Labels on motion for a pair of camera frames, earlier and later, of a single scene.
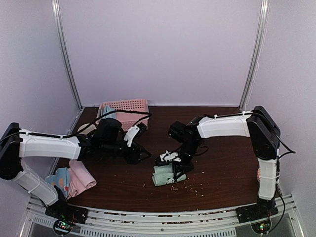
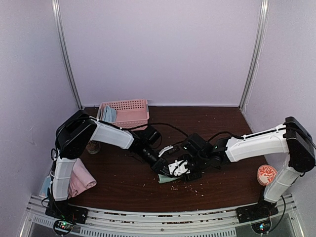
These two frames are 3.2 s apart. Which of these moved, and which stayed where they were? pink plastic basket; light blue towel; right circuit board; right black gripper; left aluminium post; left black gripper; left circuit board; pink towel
Moved: left black gripper; right black gripper
Stayed: left circuit board; light blue towel; right circuit board; left aluminium post; pink plastic basket; pink towel
